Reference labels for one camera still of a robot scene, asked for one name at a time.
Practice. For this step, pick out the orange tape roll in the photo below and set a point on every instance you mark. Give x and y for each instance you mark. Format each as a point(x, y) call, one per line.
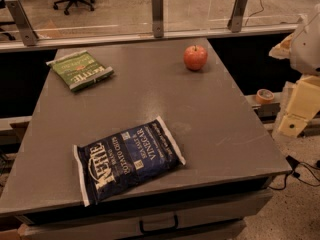
point(264, 96)

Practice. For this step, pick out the glass barrier panel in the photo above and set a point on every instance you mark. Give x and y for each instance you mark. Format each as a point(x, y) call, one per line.
point(134, 17)

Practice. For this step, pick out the metal glass bracket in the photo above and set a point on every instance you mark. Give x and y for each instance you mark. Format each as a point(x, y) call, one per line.
point(236, 19)
point(27, 34)
point(157, 18)

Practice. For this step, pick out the blue Kettle chip bag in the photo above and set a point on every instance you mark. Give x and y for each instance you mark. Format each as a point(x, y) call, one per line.
point(116, 163)

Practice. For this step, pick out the left metal glass bracket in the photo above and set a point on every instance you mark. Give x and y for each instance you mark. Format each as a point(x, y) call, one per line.
point(27, 34)

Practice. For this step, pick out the grey drawer with handle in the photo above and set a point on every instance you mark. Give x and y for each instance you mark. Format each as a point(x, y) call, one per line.
point(218, 218)

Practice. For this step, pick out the green Kettle chip bag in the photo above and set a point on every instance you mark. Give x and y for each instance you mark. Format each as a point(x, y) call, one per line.
point(80, 70)

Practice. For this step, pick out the middle metal glass bracket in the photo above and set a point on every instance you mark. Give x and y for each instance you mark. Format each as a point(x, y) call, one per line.
point(157, 18)

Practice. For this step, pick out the red apple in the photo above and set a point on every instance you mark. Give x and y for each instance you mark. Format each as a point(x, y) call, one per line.
point(195, 57)

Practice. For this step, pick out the right metal glass bracket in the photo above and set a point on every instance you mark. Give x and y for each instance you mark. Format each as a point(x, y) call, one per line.
point(236, 19)

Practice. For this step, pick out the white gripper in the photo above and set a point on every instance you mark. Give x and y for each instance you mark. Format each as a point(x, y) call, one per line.
point(309, 49)

